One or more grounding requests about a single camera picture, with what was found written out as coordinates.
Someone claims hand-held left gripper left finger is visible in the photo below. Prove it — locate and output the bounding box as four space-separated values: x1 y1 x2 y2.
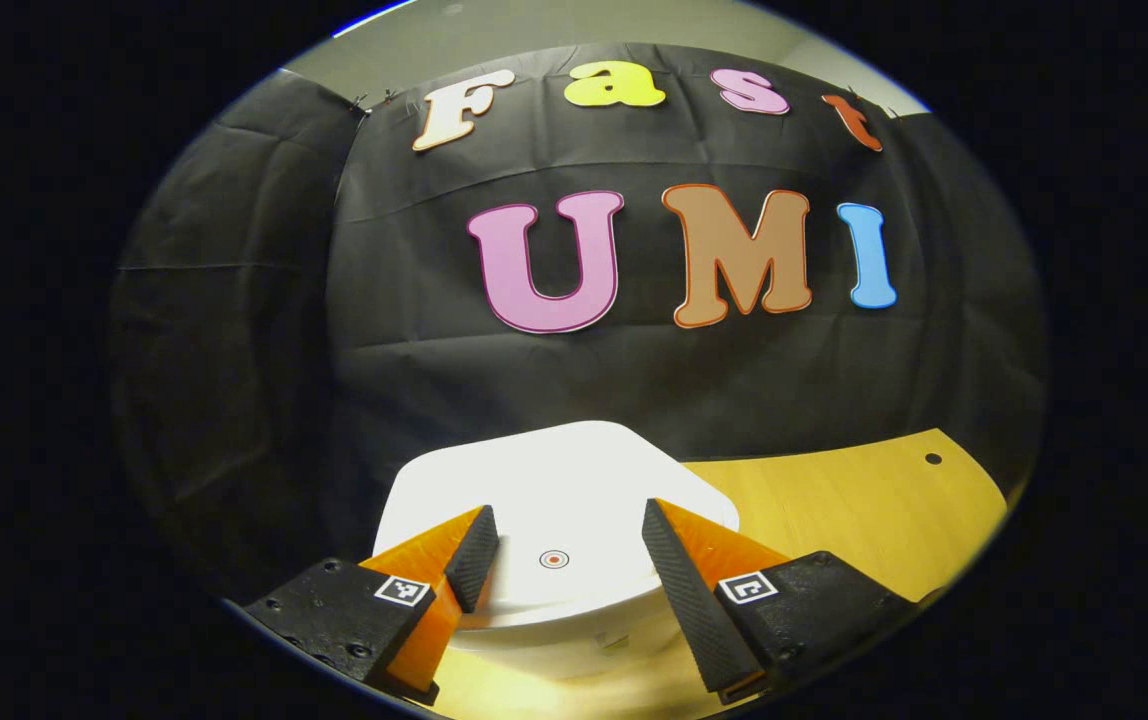
244 504 501 701

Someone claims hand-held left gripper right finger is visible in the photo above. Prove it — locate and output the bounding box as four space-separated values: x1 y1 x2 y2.
641 497 920 706

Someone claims white desktop garbage bin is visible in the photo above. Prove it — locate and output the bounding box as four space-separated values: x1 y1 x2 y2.
372 420 741 681

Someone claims black backdrop cloth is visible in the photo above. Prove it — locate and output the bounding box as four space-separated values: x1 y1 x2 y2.
109 42 1050 601

